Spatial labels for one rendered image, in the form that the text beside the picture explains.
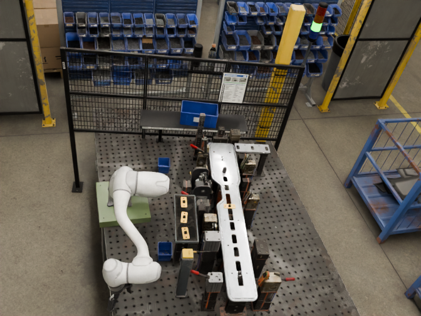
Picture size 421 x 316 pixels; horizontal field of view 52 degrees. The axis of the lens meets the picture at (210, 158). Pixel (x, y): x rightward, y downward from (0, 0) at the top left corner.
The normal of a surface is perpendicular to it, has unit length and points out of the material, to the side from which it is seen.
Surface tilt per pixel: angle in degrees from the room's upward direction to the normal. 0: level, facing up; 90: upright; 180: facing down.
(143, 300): 0
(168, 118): 0
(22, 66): 92
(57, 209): 0
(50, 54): 88
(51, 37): 90
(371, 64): 89
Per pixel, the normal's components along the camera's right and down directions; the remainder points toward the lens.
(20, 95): 0.22, 0.67
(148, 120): 0.14, -0.72
